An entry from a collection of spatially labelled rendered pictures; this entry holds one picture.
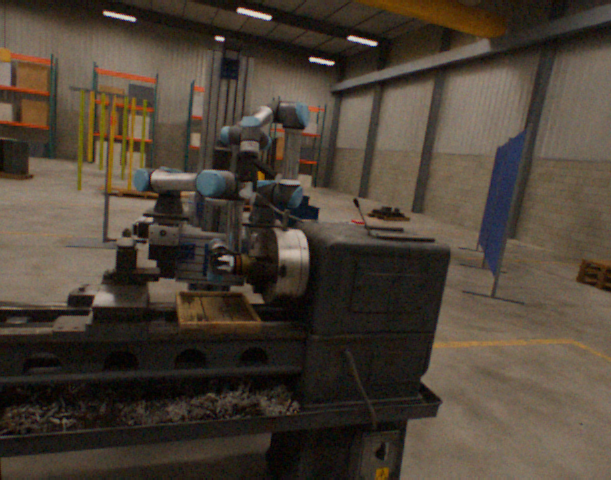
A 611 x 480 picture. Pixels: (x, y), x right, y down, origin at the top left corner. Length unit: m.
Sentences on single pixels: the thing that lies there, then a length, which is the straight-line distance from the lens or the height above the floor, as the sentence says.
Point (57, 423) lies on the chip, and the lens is 1.80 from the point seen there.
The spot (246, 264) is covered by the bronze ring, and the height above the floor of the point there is 1.09.
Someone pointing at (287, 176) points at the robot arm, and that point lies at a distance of 2.27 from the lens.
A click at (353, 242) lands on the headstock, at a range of 1.66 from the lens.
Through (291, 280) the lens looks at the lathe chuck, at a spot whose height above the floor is 1.07.
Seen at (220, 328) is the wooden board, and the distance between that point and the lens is 1.64.
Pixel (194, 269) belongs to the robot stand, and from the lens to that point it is 2.37.
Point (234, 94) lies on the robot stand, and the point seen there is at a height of 1.82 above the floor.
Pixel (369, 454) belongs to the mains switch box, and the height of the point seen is 0.35.
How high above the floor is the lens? 1.53
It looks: 10 degrees down
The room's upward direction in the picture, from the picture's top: 8 degrees clockwise
